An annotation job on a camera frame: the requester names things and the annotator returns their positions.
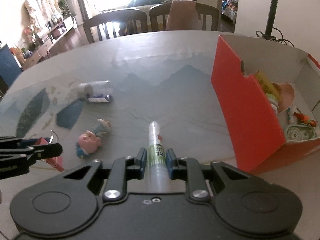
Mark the clear plastic cup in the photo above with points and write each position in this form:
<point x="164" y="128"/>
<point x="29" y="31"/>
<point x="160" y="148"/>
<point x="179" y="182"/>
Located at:
<point x="91" y="89"/>

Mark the dark wooden chair right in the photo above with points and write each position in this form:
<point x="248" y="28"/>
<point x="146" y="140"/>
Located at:
<point x="203" y="10"/>

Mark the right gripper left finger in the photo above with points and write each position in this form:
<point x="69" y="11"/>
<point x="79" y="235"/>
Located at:
<point x="120" y="172"/>

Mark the pink paper cup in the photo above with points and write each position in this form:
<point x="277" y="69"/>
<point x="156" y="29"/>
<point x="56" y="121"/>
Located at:
<point x="287" y="94"/>

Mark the green potted plant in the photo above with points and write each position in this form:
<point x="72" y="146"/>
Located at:
<point x="65" y="9"/>

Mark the white tv cabinet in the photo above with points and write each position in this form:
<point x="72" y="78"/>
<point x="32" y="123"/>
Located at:
<point x="50" y="39"/>

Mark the dark wooden chair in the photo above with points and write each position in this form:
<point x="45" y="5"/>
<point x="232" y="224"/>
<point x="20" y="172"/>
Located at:
<point x="122" y="22"/>
<point x="203" y="10"/>

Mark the pink pig toy figure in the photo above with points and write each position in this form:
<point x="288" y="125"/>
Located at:
<point x="89" y="142"/>

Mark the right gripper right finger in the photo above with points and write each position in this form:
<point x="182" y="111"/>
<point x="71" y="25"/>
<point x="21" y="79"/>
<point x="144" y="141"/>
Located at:
<point x="188" y="170"/>

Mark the green white tape roll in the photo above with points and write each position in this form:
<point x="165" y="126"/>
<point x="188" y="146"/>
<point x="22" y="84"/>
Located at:
<point x="299" y="132"/>

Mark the small yellow cardboard box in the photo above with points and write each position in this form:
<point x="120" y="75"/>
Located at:
<point x="266" y="84"/>

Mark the grey desk lamp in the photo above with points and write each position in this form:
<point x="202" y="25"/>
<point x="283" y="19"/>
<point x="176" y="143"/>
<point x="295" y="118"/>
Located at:
<point x="271" y="18"/>

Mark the white green glue tube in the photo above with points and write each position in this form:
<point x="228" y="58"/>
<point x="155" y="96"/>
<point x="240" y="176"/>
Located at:
<point x="158" y="178"/>

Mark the green lid clear jar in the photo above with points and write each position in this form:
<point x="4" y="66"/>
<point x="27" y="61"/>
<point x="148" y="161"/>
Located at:
<point x="273" y="102"/>

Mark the red cardboard box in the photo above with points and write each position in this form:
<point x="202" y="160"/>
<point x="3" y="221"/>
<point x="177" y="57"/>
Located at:
<point x="257" y="135"/>

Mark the blue board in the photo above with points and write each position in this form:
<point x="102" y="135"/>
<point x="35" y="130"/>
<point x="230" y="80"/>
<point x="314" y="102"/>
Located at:
<point x="10" y="69"/>

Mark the pink cloth on chair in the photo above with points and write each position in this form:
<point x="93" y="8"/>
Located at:
<point x="183" y="15"/>

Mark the dark wooden chair left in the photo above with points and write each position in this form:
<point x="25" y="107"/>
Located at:
<point x="122" y="22"/>

